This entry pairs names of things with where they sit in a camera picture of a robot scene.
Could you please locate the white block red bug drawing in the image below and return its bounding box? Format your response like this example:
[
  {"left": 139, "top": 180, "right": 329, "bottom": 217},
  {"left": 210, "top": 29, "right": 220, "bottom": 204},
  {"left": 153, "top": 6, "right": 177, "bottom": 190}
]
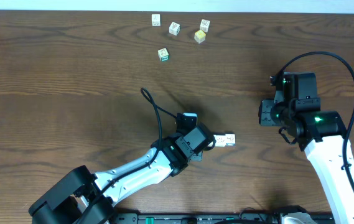
[{"left": 214, "top": 135, "right": 227, "bottom": 147}]

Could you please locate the acorn picture wooden block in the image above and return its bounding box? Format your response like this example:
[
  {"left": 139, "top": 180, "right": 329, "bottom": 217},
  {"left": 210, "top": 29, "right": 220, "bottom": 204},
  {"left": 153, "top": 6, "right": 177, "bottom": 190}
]
[{"left": 225, "top": 134, "right": 236, "bottom": 146}]

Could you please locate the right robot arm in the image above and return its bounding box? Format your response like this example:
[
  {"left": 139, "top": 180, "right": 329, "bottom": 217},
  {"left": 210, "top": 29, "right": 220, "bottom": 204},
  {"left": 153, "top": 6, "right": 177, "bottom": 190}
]
[{"left": 258, "top": 98, "right": 354, "bottom": 223}]

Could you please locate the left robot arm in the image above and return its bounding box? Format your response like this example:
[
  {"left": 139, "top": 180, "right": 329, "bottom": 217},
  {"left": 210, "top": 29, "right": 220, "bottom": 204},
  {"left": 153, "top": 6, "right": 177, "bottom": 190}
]
[{"left": 28, "top": 124, "right": 216, "bottom": 223}]

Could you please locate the green letter wooden block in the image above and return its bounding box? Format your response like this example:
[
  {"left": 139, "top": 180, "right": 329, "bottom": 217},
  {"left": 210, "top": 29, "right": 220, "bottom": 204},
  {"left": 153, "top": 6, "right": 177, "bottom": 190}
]
[{"left": 157, "top": 48, "right": 170, "bottom": 62}]

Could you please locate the yellow top wooden block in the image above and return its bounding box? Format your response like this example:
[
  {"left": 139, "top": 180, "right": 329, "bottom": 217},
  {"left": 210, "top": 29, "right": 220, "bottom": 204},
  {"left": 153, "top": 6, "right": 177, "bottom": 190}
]
[{"left": 194, "top": 30, "right": 207, "bottom": 44}]

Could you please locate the white block black drawing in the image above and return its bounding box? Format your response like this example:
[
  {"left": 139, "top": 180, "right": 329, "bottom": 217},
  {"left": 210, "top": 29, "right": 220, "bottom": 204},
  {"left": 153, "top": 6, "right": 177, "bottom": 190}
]
[{"left": 169, "top": 22, "right": 180, "bottom": 35}]

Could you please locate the white block top right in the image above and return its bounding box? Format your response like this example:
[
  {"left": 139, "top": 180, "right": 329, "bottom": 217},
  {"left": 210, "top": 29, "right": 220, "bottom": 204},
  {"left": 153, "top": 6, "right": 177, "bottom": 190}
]
[{"left": 200, "top": 19, "right": 210, "bottom": 32}]

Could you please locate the white block top left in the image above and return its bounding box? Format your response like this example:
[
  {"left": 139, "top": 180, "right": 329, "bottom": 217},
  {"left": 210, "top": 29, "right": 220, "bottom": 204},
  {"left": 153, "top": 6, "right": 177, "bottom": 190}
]
[{"left": 151, "top": 14, "right": 161, "bottom": 27}]

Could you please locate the left black cable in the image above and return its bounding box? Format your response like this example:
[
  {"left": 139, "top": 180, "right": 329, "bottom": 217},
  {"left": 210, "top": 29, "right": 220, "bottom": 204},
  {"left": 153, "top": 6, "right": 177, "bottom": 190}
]
[{"left": 80, "top": 87, "right": 178, "bottom": 224}]

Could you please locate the black cable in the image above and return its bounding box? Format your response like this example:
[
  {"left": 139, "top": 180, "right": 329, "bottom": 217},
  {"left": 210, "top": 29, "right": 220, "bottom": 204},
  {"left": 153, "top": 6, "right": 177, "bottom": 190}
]
[
  {"left": 80, "top": 87, "right": 178, "bottom": 224},
  {"left": 271, "top": 51, "right": 354, "bottom": 224}
]

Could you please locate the right black cable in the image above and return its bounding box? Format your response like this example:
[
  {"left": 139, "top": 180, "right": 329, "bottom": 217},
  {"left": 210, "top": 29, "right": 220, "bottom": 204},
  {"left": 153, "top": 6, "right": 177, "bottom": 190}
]
[{"left": 271, "top": 51, "right": 354, "bottom": 224}]

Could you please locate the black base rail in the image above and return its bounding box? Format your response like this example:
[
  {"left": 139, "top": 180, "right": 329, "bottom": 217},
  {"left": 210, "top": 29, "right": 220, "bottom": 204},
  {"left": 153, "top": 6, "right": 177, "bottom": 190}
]
[{"left": 111, "top": 212, "right": 335, "bottom": 224}]

